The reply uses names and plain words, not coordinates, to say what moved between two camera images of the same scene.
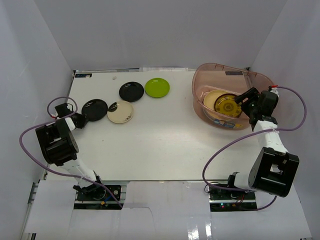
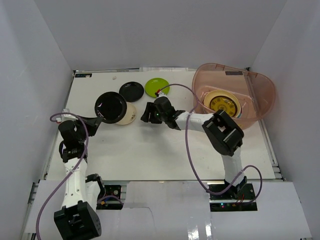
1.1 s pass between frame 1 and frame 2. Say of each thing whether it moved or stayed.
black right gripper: moved
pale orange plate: moved
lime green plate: stayed
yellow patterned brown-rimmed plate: stayed
